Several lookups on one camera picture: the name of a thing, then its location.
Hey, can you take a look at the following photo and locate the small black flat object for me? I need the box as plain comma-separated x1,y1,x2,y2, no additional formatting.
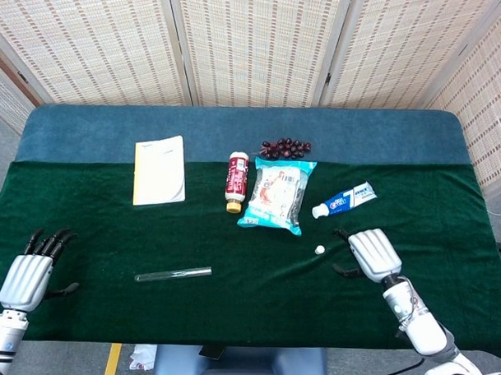
198,345,226,359

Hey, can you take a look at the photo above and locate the bamboo folding screen panel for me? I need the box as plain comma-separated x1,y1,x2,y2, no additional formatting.
422,0,501,197
0,0,192,109
165,0,353,113
318,0,501,115
0,58,38,136

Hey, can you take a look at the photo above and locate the green velvet cloth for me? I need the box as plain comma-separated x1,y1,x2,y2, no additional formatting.
0,147,501,358

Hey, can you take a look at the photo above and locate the blue table cloth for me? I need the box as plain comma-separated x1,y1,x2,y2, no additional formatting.
15,95,475,178

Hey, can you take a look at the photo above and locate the crumpled white plastic bag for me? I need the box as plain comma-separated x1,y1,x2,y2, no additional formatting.
128,343,159,371

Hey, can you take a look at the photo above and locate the white yellow notebook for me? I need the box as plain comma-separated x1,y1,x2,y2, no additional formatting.
132,133,189,208

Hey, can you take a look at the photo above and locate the yellow floor tape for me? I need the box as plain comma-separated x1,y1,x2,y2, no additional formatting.
103,342,123,375

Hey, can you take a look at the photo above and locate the dark red grape bunch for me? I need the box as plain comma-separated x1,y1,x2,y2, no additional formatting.
259,136,313,162

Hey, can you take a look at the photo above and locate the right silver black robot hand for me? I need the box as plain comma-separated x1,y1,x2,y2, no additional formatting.
332,227,404,283

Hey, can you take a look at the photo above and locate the red label bottle yellow cap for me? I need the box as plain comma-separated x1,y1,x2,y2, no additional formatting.
223,150,251,215

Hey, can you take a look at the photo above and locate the transparent glass test tube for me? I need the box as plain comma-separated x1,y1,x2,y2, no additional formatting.
133,264,213,285

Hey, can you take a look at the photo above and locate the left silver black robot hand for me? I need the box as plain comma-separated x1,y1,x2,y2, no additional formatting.
0,225,82,314

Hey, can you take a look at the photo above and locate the teal snack bag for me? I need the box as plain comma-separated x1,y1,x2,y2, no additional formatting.
237,155,318,238

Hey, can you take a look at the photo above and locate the blue white toothpaste tube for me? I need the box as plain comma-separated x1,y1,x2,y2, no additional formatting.
311,179,379,221

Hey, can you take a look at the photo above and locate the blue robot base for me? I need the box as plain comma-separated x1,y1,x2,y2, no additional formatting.
151,342,331,375

